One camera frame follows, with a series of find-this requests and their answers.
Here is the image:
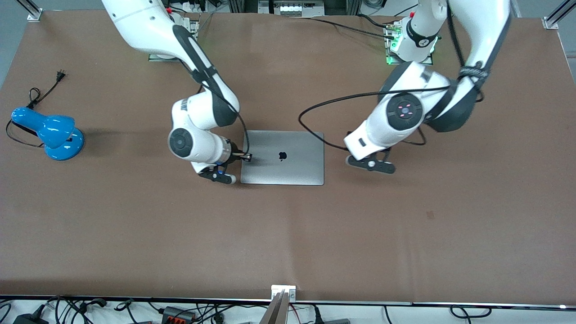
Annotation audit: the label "grey laptop computer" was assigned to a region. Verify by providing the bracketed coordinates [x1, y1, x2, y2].
[240, 130, 325, 186]

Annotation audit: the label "small white power strip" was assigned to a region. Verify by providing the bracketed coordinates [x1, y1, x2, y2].
[180, 0, 212, 13]

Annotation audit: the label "silver aluminium extrusion bar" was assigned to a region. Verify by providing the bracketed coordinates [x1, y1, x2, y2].
[259, 290, 288, 324]

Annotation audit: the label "grey connector block orange levers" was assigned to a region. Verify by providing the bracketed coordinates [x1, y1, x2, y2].
[161, 306, 197, 324]

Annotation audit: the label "blue desk lamp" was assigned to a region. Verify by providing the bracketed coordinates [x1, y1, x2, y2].
[11, 107, 85, 161]

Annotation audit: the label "black power adapter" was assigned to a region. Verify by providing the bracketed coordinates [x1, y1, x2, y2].
[13, 310, 49, 324]

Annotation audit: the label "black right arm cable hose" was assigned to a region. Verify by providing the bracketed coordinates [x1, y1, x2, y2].
[180, 58, 251, 156]

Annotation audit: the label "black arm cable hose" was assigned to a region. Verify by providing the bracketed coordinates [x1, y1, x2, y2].
[298, 0, 486, 151]
[180, 58, 251, 156]

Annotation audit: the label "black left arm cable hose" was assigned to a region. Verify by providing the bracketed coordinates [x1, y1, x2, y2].
[298, 0, 486, 151]

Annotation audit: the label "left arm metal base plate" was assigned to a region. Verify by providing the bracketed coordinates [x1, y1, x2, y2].
[385, 22, 435, 67]

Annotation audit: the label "silver camera mount bracket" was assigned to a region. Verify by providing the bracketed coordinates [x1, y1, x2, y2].
[271, 285, 297, 301]

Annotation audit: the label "thick black table cable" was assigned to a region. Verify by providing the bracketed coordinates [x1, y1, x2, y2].
[358, 13, 396, 30]

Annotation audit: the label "thin black table cable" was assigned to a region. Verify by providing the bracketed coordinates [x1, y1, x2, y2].
[288, 15, 396, 39]

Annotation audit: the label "black looped cable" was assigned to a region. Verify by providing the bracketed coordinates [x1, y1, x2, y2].
[450, 305, 491, 319]

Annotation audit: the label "black lamp power cord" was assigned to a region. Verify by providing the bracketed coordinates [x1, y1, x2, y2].
[5, 70, 67, 148]

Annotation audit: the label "silver aluminium corner post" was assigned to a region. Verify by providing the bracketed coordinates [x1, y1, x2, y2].
[542, 0, 576, 30]
[16, 0, 43, 22]

